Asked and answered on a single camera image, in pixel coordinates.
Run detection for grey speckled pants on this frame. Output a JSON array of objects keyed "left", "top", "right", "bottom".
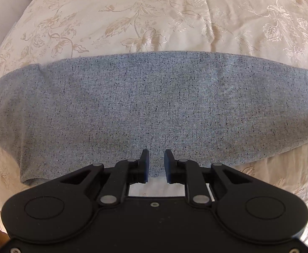
[{"left": 0, "top": 51, "right": 308, "bottom": 185}]

